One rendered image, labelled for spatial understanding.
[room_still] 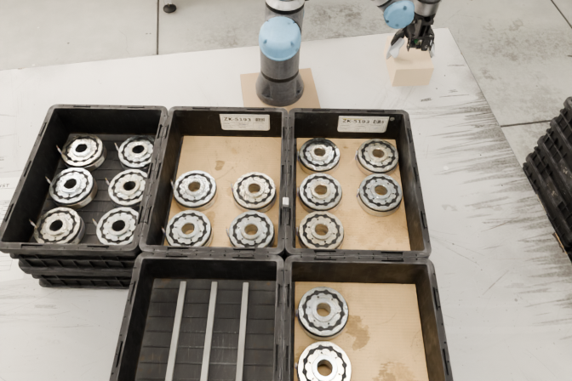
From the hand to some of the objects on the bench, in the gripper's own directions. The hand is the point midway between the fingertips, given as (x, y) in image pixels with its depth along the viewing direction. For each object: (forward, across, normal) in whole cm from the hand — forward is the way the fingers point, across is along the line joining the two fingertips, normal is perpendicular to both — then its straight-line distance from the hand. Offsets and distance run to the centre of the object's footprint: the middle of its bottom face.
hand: (408, 56), depth 157 cm
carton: (+5, 0, 0) cm, 5 cm away
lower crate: (+5, -88, -53) cm, 102 cm away
